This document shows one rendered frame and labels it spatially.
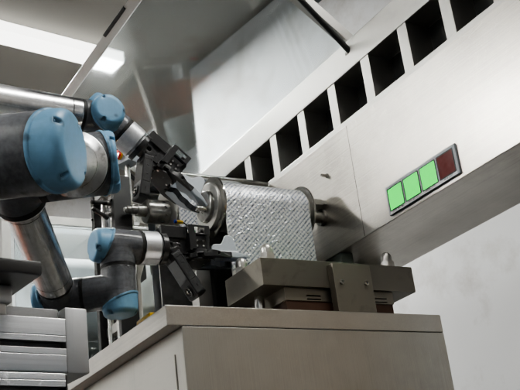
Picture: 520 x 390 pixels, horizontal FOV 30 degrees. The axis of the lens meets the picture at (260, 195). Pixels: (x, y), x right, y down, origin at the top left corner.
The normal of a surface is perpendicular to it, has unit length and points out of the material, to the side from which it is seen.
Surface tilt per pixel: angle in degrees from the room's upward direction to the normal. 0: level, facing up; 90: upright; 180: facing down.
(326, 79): 90
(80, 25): 180
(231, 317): 90
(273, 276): 90
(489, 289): 90
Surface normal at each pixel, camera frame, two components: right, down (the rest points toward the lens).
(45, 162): 0.08, 0.26
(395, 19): -0.87, -0.09
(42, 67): 0.12, 0.92
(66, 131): 0.99, -0.13
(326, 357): 0.49, -0.38
